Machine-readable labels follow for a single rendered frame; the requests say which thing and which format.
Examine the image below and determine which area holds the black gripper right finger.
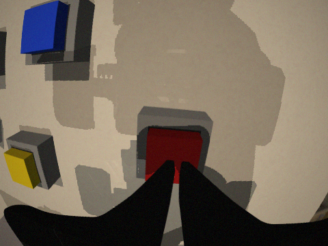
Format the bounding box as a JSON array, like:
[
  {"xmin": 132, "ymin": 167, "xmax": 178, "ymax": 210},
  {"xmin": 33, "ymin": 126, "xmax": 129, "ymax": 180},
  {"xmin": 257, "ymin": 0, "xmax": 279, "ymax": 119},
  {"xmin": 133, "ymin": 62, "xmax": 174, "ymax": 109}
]
[{"xmin": 178, "ymin": 161, "xmax": 328, "ymax": 246}]

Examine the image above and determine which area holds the blue button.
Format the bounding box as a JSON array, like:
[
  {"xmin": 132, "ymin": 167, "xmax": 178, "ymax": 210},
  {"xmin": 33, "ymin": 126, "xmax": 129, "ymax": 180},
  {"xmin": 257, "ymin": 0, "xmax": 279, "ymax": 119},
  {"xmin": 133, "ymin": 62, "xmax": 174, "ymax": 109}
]
[{"xmin": 21, "ymin": 0, "xmax": 95, "ymax": 65}]

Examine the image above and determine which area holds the yellow button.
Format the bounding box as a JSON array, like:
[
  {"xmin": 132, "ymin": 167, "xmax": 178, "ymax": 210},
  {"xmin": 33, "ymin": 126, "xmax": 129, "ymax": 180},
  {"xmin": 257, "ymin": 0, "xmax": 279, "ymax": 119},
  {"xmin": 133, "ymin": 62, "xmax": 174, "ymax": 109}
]
[{"xmin": 3, "ymin": 131, "xmax": 60, "ymax": 189}]

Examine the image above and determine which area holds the green button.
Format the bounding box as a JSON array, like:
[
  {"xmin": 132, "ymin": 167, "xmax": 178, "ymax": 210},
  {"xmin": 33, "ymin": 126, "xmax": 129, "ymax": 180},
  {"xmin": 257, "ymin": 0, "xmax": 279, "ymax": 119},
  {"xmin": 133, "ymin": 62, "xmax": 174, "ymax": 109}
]
[{"xmin": 0, "ymin": 31, "xmax": 6, "ymax": 76}]

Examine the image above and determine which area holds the red button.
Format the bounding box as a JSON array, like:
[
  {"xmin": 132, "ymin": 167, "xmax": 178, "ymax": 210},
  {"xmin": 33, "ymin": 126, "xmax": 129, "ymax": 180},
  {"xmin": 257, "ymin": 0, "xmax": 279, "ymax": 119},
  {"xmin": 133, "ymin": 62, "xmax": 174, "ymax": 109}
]
[{"xmin": 136, "ymin": 106, "xmax": 213, "ymax": 184}]

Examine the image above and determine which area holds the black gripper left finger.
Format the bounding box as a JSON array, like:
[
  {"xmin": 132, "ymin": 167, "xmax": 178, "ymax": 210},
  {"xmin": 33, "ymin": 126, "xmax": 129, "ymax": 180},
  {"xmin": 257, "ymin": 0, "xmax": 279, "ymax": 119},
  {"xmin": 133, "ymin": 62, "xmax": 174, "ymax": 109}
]
[{"xmin": 3, "ymin": 159, "xmax": 175, "ymax": 246}]

